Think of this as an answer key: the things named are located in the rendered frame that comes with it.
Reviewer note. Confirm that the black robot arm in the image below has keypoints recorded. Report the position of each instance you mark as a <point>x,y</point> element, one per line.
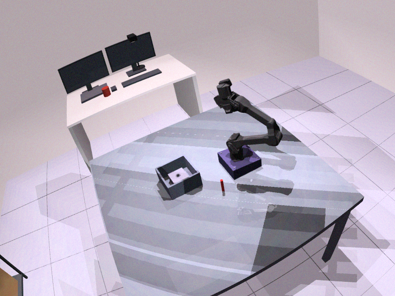
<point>225,100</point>

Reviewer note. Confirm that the white square plate with hole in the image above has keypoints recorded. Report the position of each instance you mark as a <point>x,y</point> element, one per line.
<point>177,175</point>

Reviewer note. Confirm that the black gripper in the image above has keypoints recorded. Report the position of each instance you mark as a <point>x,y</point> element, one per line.
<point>228,82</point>

